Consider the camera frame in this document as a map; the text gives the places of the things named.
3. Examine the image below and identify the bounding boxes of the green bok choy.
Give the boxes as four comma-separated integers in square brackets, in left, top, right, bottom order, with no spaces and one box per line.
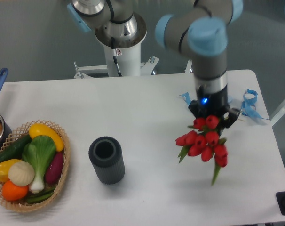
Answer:
[22,136,56,194]

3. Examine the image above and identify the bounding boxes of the orange fruit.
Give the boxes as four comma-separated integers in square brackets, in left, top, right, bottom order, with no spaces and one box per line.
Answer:
[2,180,28,201]

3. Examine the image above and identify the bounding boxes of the small blue tape piece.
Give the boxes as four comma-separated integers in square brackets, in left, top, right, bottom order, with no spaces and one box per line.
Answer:
[179,92,191,106]

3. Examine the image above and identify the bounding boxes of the red tulip bouquet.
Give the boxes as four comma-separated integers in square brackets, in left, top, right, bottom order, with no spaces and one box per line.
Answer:
[175,115,228,185]

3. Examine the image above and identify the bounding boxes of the green bean pods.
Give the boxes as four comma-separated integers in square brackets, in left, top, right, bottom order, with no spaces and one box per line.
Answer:
[25,187,55,204]

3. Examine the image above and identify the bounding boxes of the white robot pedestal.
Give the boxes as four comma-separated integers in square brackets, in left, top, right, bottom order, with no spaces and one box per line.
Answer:
[74,13,159,79]

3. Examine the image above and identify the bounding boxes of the purple sweet potato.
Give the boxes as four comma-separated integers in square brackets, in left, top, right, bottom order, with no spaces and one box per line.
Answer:
[45,152,64,184]

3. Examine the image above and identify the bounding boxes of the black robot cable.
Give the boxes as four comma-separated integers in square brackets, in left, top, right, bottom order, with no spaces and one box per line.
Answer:
[111,37,123,77]

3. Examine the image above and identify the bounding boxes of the blue ribbon strip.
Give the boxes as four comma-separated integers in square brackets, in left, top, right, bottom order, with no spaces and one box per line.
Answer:
[241,89,268,120]

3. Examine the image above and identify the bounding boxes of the woven wicker basket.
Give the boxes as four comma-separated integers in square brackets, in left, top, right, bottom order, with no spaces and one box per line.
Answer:
[0,120,71,213]

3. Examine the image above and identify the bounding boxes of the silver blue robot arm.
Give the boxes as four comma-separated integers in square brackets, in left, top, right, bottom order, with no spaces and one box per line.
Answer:
[67,0,243,128]

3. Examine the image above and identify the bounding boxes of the dark grey ribbed vase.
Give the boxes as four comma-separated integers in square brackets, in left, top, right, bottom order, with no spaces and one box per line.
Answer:
[88,136,125,185]

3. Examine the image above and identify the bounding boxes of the cream garlic bulb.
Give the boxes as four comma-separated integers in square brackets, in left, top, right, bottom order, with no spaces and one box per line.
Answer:
[8,161,35,186]

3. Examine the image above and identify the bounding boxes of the white frame bar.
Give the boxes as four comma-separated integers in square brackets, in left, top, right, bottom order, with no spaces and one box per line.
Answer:
[270,99,285,127]

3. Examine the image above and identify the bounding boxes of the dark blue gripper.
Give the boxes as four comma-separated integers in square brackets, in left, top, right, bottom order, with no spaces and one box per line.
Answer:
[188,86,240,128]

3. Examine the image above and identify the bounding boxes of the yellow bell pepper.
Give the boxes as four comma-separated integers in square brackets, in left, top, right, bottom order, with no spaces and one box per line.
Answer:
[0,159,22,183]

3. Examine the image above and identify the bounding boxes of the dark green cucumber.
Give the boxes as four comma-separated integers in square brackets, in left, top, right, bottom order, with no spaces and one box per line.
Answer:
[0,134,32,163]

